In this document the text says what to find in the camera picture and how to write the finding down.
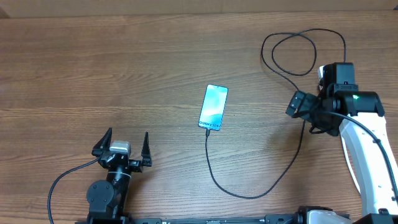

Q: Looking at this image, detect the white power strip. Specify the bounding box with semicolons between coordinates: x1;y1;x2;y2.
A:
317;65;324;90

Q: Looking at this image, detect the white power strip cord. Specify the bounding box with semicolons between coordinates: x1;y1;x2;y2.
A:
340;132;362;195

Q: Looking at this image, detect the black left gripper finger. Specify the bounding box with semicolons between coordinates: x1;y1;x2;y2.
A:
141;132;152;167
91;128;112;157

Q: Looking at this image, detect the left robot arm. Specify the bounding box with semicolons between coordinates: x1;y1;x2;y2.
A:
86;128;152;223

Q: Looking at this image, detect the blue Samsung Galaxy smartphone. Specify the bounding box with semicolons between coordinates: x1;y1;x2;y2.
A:
198;84;228;131

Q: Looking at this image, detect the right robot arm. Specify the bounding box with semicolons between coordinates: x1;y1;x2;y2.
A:
286;62;397;223

